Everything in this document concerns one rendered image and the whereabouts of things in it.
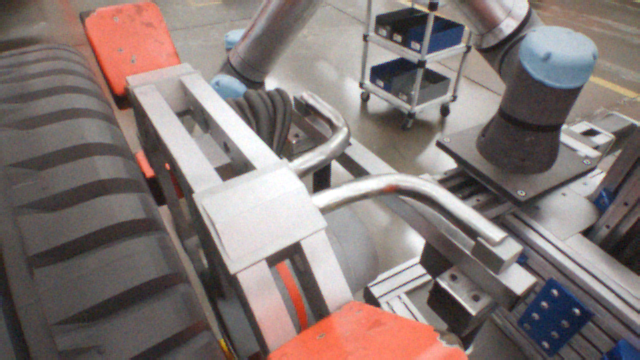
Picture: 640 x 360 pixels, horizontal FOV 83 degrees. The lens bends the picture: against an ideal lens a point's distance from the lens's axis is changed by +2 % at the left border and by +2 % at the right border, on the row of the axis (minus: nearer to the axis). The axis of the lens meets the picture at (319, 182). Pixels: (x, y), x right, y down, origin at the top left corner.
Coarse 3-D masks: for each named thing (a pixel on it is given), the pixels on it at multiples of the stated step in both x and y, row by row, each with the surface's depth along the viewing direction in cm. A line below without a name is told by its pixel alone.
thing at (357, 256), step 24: (336, 216) 49; (336, 240) 45; (360, 240) 47; (288, 264) 43; (360, 264) 46; (216, 288) 41; (288, 288) 41; (360, 288) 49; (216, 312) 47; (240, 312) 40; (288, 312) 41; (240, 336) 40
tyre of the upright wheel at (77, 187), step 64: (0, 64) 22; (64, 64) 22; (0, 128) 17; (64, 128) 18; (0, 192) 16; (64, 192) 16; (128, 192) 17; (0, 256) 14; (64, 256) 15; (128, 256) 15; (0, 320) 13; (64, 320) 13; (128, 320) 14; (192, 320) 15
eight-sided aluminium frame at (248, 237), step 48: (144, 96) 31; (192, 96) 32; (144, 144) 51; (192, 144) 26; (240, 144) 26; (192, 192) 23; (240, 192) 22; (288, 192) 22; (192, 240) 66; (240, 240) 20; (288, 240) 21; (240, 288) 21; (336, 288) 22; (288, 336) 21
